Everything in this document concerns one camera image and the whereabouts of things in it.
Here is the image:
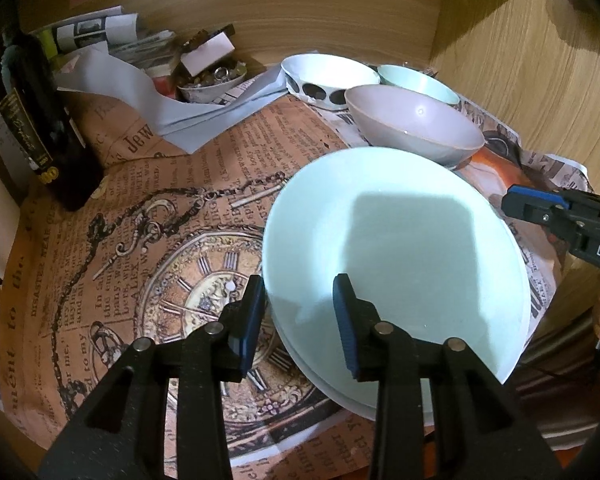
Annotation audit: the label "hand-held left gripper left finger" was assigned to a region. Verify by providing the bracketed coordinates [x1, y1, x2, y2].
[37, 274, 267, 480]

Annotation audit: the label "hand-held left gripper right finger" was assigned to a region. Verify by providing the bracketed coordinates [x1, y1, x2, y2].
[332, 272, 563, 480]

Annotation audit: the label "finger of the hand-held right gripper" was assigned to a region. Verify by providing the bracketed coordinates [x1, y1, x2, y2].
[501, 185, 596, 241]

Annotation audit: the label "white plate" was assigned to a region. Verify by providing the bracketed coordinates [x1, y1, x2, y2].
[272, 305, 437, 422]

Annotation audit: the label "mint green plate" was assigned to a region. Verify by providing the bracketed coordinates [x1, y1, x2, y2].
[262, 146, 532, 386]

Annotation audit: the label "lilac bowl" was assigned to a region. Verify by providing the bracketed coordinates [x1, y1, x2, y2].
[344, 84, 486, 168]

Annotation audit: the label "mint green bowl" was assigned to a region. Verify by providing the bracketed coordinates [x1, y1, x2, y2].
[377, 64, 461, 107]

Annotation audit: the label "white bowl with black dots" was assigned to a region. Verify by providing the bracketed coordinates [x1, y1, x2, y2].
[281, 53, 382, 107]

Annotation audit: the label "car print newspaper sheet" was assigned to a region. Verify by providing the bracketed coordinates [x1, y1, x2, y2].
[220, 67, 596, 341]

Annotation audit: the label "brown clock print mat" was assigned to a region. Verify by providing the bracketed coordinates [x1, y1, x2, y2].
[0, 90, 461, 480]

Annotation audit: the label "small bowl of trinkets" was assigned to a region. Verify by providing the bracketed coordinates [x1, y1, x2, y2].
[176, 62, 248, 104]

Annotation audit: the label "white paper sheet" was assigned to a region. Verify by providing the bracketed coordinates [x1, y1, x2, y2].
[55, 42, 286, 153]

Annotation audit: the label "white card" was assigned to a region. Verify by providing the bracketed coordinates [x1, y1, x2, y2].
[180, 32, 236, 76]

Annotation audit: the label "stack of folded papers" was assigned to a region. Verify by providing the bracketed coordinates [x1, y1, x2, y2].
[112, 30, 181, 81]

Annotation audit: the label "dark wine bottle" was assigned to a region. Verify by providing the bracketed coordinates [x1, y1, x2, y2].
[0, 30, 106, 212]

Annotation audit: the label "folded newspapers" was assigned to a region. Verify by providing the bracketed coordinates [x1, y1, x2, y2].
[40, 6, 178, 68]

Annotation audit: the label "yellow green tube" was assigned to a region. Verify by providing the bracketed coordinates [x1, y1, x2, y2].
[35, 27, 58, 56]

